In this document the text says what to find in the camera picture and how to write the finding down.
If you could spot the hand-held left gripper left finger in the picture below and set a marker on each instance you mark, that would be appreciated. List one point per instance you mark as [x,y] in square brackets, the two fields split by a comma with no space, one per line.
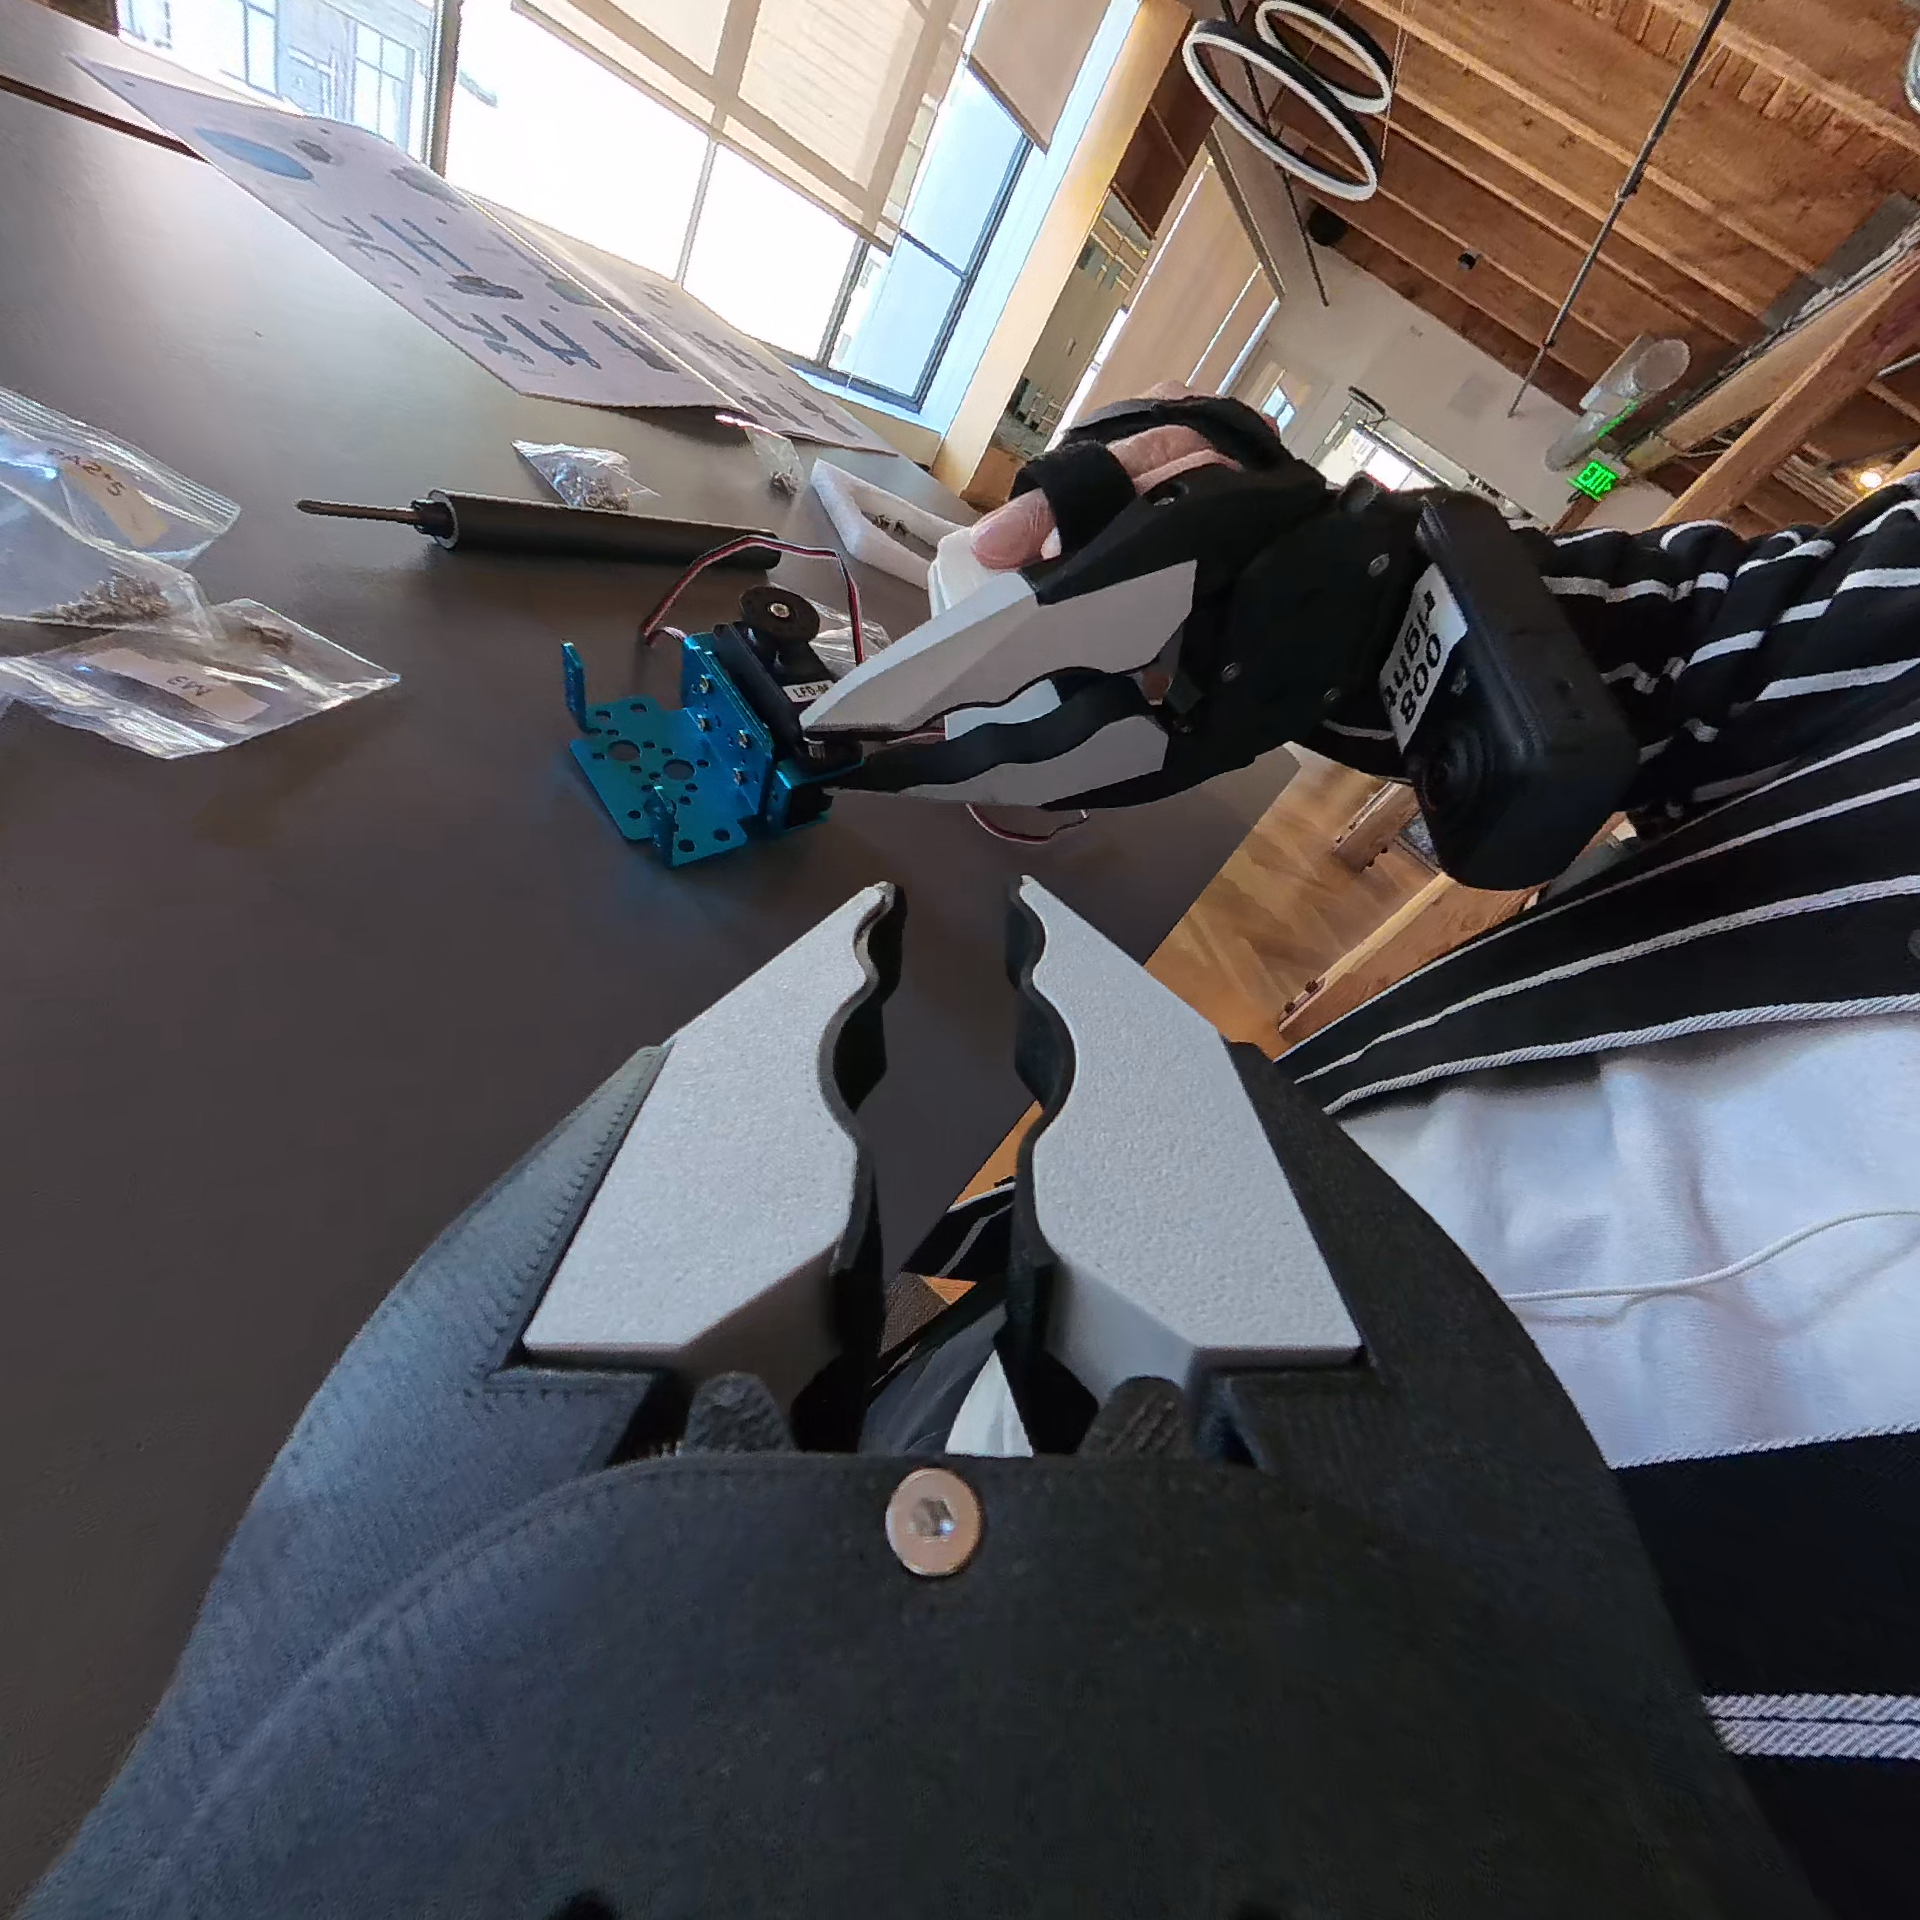
[706,1184]

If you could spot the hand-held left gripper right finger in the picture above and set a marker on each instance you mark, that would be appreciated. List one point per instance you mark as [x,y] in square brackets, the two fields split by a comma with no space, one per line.
[1185,1184]

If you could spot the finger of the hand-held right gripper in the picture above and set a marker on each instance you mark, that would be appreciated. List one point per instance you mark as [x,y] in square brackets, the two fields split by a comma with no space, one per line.
[1020,645]
[1081,757]

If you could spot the black servo with blue bracket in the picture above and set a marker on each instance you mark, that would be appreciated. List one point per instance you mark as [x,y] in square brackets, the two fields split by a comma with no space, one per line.
[675,763]

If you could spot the person's right forearm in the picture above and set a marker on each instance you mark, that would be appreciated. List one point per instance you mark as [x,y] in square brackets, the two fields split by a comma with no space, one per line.
[1725,645]

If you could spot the person's right hand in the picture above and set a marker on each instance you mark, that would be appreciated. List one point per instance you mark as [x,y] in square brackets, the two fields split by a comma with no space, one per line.
[1172,450]

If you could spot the white foam tray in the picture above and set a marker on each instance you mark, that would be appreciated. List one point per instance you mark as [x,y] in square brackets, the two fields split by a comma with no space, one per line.
[869,509]

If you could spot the green exit sign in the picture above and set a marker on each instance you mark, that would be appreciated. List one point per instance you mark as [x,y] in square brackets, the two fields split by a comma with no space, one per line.
[1594,480]

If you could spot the person's striped white jacket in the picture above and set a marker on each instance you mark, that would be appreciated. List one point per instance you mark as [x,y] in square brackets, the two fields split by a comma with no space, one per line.
[1652,1170]

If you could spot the black screwdriver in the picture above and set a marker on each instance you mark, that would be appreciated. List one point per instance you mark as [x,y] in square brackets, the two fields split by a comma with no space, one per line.
[571,524]

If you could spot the printed instruction booklet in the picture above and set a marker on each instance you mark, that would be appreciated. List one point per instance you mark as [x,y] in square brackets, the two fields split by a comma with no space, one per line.
[494,284]

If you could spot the large glass window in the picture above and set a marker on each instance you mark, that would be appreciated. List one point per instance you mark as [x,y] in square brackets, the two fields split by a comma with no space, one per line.
[599,164]

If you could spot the scattered clear screw bags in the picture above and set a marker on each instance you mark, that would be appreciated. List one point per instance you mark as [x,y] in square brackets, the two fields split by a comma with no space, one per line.
[181,698]

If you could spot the silver ventilation duct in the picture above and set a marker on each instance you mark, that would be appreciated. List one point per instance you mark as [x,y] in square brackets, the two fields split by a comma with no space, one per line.
[1628,388]

